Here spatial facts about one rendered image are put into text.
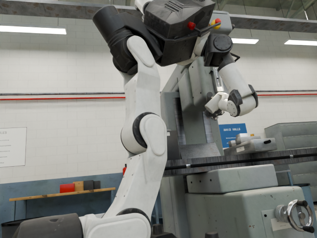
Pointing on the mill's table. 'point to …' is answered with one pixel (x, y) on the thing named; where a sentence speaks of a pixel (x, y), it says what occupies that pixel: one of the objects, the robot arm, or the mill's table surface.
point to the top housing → (225, 21)
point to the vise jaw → (246, 139)
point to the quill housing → (202, 82)
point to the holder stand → (172, 145)
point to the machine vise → (250, 147)
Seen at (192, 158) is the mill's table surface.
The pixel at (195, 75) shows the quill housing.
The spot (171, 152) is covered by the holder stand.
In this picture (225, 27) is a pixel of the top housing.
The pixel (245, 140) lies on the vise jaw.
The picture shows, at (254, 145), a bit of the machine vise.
